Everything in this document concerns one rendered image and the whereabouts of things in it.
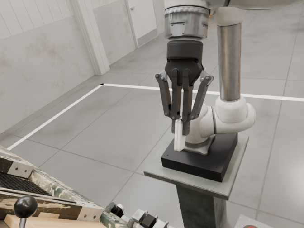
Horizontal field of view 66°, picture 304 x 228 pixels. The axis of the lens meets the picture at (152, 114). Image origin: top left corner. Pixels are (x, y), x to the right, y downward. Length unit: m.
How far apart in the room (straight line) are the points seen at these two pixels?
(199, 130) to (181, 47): 0.84
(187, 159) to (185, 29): 0.96
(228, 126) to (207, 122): 0.11
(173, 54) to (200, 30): 0.07
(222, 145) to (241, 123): 0.20
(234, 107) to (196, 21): 0.80
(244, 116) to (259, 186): 1.15
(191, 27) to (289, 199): 1.95
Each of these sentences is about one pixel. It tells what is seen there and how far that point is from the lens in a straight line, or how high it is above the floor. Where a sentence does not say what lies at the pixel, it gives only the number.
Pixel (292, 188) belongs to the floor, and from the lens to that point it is 2.36.
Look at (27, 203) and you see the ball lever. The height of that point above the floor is 1.45.
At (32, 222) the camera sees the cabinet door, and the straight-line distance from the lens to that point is 0.84.
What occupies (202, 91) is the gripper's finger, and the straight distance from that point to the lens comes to 0.49.
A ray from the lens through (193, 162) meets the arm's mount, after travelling 1.32.
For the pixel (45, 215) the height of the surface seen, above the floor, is 1.12.
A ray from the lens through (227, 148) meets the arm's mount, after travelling 1.39.
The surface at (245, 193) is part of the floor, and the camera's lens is 2.25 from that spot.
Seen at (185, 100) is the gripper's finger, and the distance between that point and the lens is 0.50.
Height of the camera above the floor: 1.74
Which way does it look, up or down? 31 degrees down
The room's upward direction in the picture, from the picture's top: 13 degrees counter-clockwise
